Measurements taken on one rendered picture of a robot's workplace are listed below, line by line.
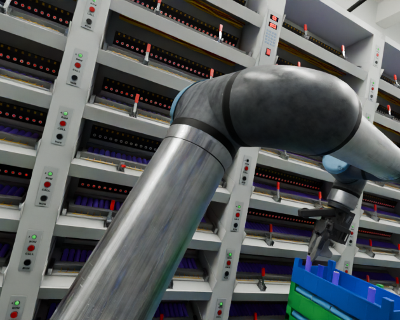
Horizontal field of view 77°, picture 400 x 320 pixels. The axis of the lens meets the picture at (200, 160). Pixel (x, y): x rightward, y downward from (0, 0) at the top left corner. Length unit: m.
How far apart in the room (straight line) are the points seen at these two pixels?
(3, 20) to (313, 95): 0.92
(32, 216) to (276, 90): 0.81
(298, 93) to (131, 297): 0.31
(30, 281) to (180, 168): 0.75
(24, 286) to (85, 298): 0.67
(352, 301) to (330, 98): 0.65
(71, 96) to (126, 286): 0.72
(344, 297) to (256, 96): 0.69
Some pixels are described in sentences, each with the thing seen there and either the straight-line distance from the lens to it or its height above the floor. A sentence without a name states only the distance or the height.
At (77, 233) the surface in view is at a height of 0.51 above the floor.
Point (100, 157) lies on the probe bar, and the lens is 0.95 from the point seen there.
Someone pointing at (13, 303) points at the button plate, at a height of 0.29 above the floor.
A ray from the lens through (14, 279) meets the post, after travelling 1.00.
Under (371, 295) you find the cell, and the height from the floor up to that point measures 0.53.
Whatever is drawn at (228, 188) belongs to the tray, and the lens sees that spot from 1.07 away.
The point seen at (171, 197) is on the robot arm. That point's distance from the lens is 0.33.
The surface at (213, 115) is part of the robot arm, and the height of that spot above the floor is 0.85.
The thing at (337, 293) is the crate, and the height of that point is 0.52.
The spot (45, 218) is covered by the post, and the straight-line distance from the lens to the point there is 0.94.
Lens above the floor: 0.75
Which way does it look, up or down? 5 degrees up
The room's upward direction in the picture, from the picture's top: 11 degrees clockwise
